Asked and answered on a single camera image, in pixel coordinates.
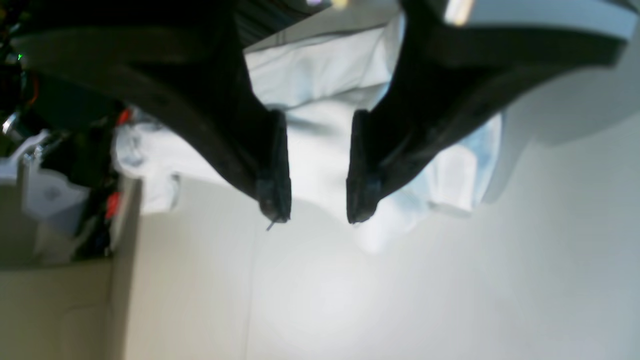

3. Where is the white printed t-shirt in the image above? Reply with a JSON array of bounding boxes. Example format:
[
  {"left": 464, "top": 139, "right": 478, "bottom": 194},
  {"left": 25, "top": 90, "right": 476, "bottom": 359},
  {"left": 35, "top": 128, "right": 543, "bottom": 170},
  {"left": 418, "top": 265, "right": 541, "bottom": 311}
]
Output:
[{"left": 112, "top": 13, "right": 504, "bottom": 253}]

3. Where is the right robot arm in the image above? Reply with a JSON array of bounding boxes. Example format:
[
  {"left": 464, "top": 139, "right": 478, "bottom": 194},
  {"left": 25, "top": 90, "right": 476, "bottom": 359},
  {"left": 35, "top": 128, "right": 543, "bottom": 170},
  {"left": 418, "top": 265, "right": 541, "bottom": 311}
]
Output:
[{"left": 1, "top": 63, "right": 130, "bottom": 264}]

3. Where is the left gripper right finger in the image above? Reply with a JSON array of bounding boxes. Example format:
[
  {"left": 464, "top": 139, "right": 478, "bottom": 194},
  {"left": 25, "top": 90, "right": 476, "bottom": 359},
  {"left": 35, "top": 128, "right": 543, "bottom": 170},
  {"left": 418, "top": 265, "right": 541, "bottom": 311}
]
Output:
[{"left": 346, "top": 0, "right": 631, "bottom": 224}]

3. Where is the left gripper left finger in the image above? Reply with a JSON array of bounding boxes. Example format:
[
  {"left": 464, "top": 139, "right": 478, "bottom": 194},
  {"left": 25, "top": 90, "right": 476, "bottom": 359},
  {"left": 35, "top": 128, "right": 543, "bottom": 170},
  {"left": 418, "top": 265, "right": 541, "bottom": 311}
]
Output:
[{"left": 10, "top": 0, "right": 291, "bottom": 223}]

